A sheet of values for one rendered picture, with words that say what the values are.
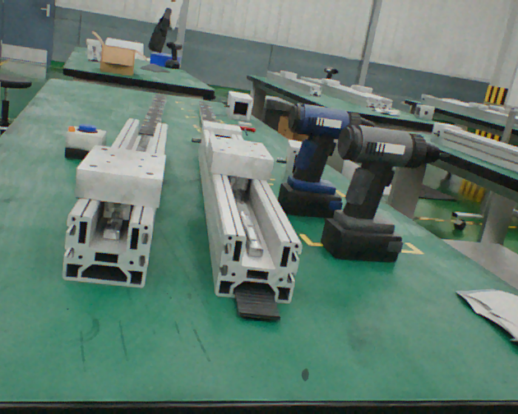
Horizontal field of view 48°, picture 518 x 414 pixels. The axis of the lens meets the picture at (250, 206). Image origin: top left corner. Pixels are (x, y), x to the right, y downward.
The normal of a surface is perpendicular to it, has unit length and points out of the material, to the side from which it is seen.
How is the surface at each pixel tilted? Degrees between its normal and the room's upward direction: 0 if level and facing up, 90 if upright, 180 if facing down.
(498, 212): 90
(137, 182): 90
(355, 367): 0
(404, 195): 90
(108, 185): 90
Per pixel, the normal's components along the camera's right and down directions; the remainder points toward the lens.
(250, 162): 0.11, 0.29
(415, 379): 0.17, -0.95
